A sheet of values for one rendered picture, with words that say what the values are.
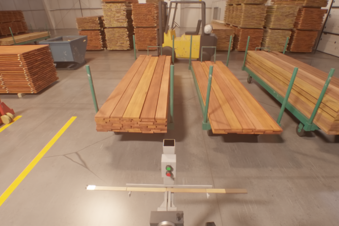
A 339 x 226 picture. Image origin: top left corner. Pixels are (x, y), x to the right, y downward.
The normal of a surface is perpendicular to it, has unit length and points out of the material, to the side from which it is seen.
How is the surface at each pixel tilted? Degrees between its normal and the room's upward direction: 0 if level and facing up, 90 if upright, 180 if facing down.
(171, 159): 0
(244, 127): 0
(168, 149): 90
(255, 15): 90
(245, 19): 90
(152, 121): 90
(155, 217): 3
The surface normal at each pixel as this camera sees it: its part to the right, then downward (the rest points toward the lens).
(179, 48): -0.24, 0.48
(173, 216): -0.05, -0.87
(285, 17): -0.03, 0.50
